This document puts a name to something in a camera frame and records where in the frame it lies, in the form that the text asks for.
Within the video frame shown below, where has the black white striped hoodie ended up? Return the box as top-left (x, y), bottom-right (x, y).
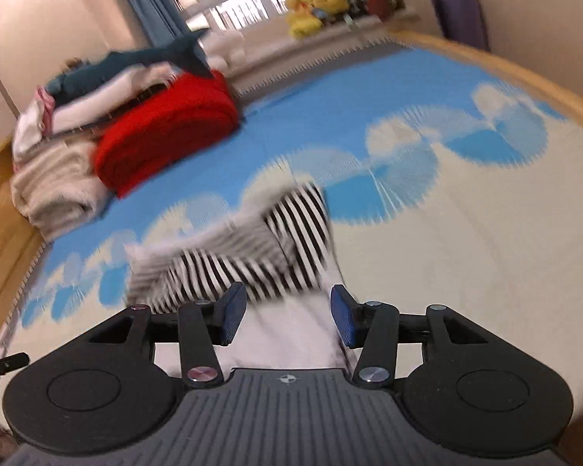
top-left (126, 182), bottom-right (356, 374)

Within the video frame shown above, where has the stack of folded white clothes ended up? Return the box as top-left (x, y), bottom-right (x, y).
top-left (12, 62), bottom-right (187, 166)

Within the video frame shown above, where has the blue white bed sheet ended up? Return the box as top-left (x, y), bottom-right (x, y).
top-left (1, 44), bottom-right (583, 414)

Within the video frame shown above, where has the cream folded blanket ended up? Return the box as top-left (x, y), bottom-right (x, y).
top-left (10, 141), bottom-right (111, 242)

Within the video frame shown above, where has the red folded blanket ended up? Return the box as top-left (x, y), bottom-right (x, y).
top-left (93, 71), bottom-right (240, 198)

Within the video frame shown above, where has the blue shark plush toy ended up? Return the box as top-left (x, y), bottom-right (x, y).
top-left (45, 28), bottom-right (211, 106)

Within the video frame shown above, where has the white plush toy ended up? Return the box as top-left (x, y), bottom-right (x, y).
top-left (199, 30), bottom-right (246, 71)

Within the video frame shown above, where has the blue curtain left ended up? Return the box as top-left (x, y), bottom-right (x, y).
top-left (108, 0), bottom-right (196, 50)

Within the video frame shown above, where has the yellow plush toy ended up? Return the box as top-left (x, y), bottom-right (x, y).
top-left (284, 0), bottom-right (349, 40)

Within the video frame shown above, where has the purple fabric item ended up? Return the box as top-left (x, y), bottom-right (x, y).
top-left (431, 0), bottom-right (491, 52)

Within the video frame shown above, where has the wooden bed frame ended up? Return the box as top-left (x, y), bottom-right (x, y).
top-left (389, 28), bottom-right (583, 127)

